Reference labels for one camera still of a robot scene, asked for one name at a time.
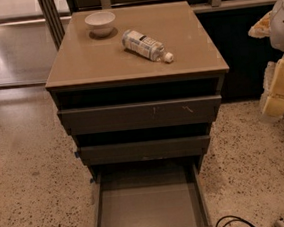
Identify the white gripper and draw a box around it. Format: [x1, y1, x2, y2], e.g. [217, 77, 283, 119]
[248, 0, 284, 119]

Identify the blue labelled plastic bottle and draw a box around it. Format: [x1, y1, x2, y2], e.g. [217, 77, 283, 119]
[122, 29, 174, 64]

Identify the brown drawer cabinet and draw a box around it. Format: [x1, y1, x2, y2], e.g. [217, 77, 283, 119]
[38, 0, 245, 227]

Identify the open bottom drawer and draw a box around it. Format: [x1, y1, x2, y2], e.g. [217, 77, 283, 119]
[94, 165, 213, 227]

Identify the top drawer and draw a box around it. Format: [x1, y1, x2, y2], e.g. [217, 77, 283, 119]
[58, 95, 221, 135]

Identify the white ceramic bowl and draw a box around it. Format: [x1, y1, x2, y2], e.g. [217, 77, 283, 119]
[85, 11, 116, 37]

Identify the black cable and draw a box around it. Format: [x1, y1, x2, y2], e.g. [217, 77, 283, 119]
[213, 212, 260, 227]

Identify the metal frame post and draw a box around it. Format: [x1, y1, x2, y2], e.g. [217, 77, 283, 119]
[38, 0, 65, 49]

